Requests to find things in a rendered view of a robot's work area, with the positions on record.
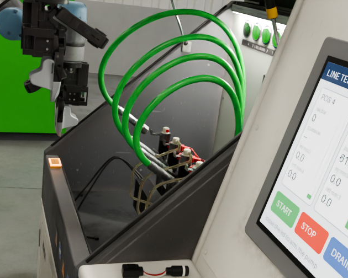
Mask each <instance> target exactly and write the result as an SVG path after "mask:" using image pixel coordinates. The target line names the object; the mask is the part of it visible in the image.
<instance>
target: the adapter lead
mask: <svg viewBox="0 0 348 278"><path fill-rule="evenodd" d="M165 274H166V275H171V276H188V275H189V267H188V266H184V265H172V266H171V267H166V269H165V271H164V272H162V273H160V274H148V273H146V272H145V271H144V270H143V267H142V266H139V265H138V264H123V265H122V277H123V278H139V276H143V275H146V276H148V277H162V276H164V275H165Z"/></svg>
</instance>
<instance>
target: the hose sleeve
mask: <svg viewBox="0 0 348 278"><path fill-rule="evenodd" d="M123 111H124V108H122V107H121V106H119V109H118V114H119V115H120V116H121V117H122V116H123ZM137 121H138V119H136V118H135V117H134V116H132V115H131V114H129V119H128V122H130V123H131V124H132V125H133V126H135V125H136V123H137Z"/></svg>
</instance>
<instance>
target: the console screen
mask: <svg viewBox="0 0 348 278"><path fill-rule="evenodd" d="M245 233H246V234H247V235H248V236H249V237H250V238H251V239H252V240H253V242H254V243H255V244H256V245H257V246H258V247H259V248H260V249H261V250H262V252H263V253H264V254H265V255H266V256H267V257H268V258H269V259H270V260H271V262H272V263H273V264H274V265H275V266H276V268H277V269H278V270H279V271H280V272H281V273H282V274H283V275H284V276H285V278H348V41H345V40H341V39H337V38H332V37H327V38H325V40H324V42H323V44H322V46H321V49H320V51H319V53H318V56H317V59H316V60H315V63H314V66H313V68H312V70H311V72H310V75H309V77H308V79H307V82H306V84H305V86H304V89H303V91H302V93H301V96H300V98H299V101H298V103H297V106H296V108H295V110H294V112H293V115H292V117H291V120H290V122H289V124H288V126H287V129H286V131H285V133H284V136H283V139H282V141H281V143H280V146H279V148H278V150H277V153H276V155H275V157H274V159H273V162H272V164H271V167H270V169H269V171H268V173H267V176H266V179H265V181H264V183H263V186H262V188H261V190H260V193H259V195H258V197H257V200H256V202H255V204H254V207H253V209H252V211H251V213H250V216H249V219H248V221H247V223H246V226H245Z"/></svg>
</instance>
